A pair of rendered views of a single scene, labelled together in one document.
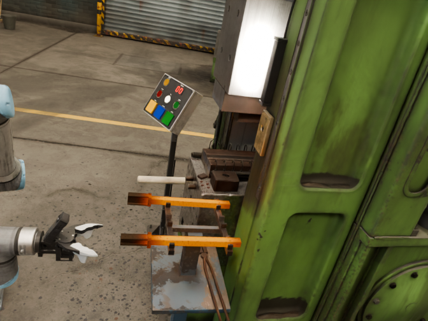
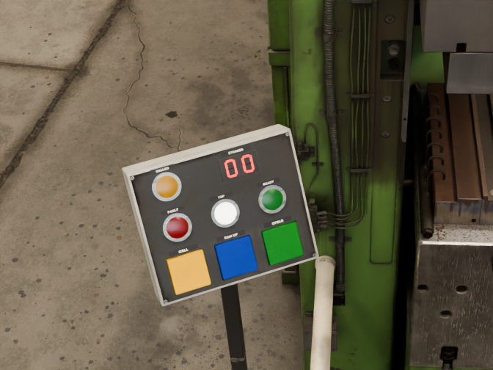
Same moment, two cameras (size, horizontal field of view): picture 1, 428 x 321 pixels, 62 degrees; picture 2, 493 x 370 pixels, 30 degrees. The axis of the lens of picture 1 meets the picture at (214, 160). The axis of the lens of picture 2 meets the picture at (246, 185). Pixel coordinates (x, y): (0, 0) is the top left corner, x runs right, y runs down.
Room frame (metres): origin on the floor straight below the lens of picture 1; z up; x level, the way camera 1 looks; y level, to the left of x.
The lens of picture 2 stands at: (1.45, 1.49, 2.38)
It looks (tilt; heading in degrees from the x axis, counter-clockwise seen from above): 43 degrees down; 297
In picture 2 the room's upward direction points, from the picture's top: 6 degrees counter-clockwise
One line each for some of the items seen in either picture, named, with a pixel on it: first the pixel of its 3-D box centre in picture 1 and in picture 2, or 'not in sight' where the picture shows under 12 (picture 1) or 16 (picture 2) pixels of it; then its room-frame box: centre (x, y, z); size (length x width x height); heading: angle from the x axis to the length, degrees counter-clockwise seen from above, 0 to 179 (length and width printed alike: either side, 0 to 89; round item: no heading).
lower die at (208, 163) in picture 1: (244, 162); (475, 145); (1.70, -0.16, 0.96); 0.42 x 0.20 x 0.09; 108
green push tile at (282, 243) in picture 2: (168, 118); (282, 242); (1.99, 0.32, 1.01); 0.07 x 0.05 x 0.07; 43
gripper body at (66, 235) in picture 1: (57, 243); not in sight; (0.89, 0.46, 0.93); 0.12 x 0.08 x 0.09; 104
